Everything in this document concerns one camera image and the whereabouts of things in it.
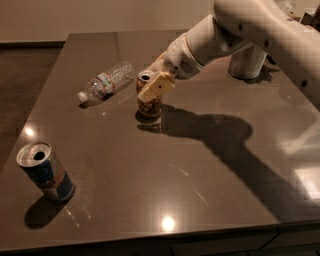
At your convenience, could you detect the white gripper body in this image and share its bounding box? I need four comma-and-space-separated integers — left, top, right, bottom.
163, 33, 204, 80

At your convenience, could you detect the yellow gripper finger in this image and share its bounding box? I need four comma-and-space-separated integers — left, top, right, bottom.
138, 71, 175, 102
147, 52, 166, 72

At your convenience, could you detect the orange soda can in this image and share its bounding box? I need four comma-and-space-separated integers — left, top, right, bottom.
136, 70, 162, 119

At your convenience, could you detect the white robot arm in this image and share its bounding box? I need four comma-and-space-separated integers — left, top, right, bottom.
138, 0, 320, 108

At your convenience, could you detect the blue silver energy drink can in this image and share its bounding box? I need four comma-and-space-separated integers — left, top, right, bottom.
16, 141, 75, 202

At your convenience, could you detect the clear plastic water bottle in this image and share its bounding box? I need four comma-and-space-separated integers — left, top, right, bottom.
78, 61, 135, 104

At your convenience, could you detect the grey metal bucket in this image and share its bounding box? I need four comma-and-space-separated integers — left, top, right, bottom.
228, 46, 267, 80

